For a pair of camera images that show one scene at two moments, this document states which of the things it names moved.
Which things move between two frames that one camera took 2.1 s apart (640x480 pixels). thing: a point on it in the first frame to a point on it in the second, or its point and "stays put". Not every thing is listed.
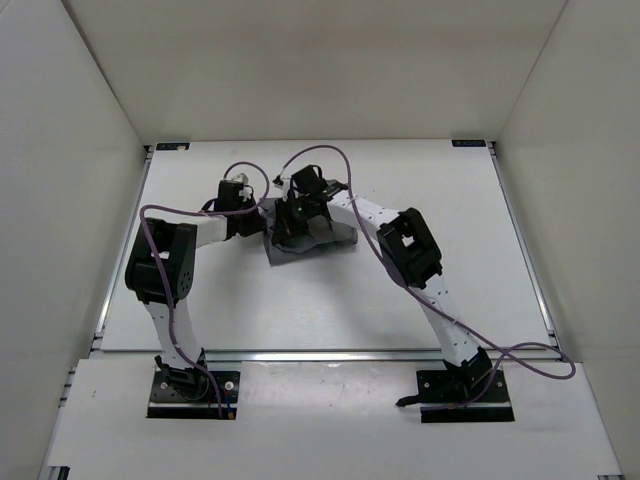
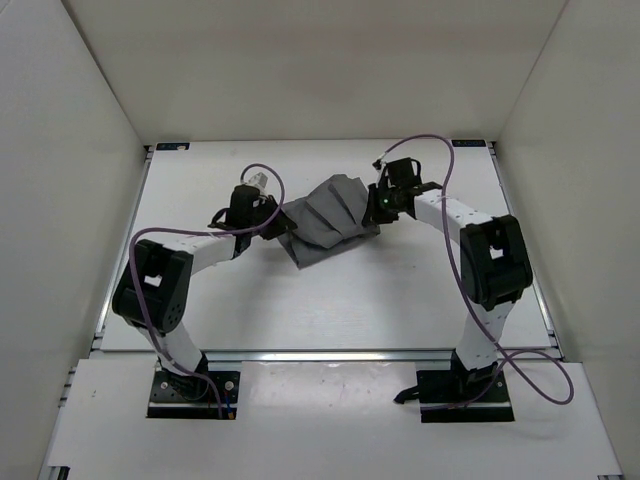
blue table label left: x=184 y=146 stays put
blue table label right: x=469 y=143 stays put
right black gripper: x=285 y=229 to x=372 y=216
